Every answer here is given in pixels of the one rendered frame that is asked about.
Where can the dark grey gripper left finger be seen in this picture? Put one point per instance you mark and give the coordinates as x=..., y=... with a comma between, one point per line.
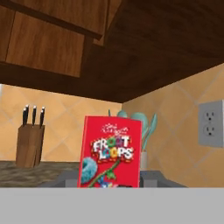
x=68, y=178

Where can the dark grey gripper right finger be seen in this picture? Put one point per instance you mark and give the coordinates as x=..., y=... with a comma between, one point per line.
x=150, y=178

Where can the red cereal box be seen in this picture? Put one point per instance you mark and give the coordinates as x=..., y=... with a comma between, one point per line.
x=110, y=151

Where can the brown wooden cabinet door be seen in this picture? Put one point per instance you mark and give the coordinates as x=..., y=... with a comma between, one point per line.
x=43, y=43
x=73, y=13

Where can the white utensil pot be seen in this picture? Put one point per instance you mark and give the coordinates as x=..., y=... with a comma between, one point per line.
x=144, y=160

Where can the wooden knife block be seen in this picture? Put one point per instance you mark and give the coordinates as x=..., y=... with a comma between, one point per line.
x=29, y=145

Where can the teal spatula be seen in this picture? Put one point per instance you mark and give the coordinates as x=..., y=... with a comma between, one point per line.
x=152, y=125

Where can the teal spoon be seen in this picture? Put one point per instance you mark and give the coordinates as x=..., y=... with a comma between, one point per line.
x=140, y=118

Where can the teal ladle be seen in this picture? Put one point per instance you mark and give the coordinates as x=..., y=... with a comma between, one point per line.
x=122, y=113

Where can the grey wall socket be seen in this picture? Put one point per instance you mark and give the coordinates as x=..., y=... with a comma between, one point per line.
x=211, y=124

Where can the dark wooden wall cabinet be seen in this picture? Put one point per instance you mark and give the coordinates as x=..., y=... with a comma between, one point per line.
x=157, y=43

